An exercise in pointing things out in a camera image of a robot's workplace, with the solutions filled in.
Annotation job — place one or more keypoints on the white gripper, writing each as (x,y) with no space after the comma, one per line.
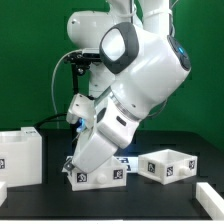
(111,130)

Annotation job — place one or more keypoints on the white drawer cabinet box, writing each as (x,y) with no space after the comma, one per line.
(21,157)

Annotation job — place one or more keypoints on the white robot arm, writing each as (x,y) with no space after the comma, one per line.
(135,65)

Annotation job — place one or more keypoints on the white drawer tray left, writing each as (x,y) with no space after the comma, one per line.
(109,175)

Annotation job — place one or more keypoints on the white drawer tray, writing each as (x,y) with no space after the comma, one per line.
(167,166)
(109,175)

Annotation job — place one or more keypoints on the white drawer tray right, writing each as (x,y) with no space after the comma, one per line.
(167,166)

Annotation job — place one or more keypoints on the fiducial marker sheet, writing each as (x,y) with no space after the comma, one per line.
(130,162)

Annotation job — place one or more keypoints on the white border bar left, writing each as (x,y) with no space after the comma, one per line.
(3,192)

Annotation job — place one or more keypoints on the white border bar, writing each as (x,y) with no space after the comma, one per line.
(210,200)
(3,192)

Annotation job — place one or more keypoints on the white border bar right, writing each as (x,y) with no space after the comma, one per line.
(210,200)

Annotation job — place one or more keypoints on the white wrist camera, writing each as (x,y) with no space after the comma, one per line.
(81,107)

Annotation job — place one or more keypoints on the black camera stand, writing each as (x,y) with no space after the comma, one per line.
(80,61)

